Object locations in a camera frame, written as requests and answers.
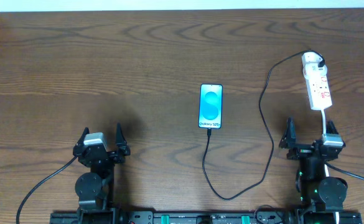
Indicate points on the white charger plug adapter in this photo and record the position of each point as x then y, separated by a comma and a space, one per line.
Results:
312, 59

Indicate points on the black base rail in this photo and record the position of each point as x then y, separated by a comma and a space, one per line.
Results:
147, 217

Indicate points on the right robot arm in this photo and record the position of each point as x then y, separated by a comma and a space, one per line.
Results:
321, 194

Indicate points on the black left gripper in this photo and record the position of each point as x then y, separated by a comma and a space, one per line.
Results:
114, 151

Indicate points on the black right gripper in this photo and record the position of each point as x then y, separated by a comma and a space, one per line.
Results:
307, 150

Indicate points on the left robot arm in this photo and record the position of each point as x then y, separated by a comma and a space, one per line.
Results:
95, 188

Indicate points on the blue Galaxy smartphone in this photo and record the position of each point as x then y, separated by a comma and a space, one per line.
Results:
210, 106

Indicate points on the white power strip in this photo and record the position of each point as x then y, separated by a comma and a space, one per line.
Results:
317, 86

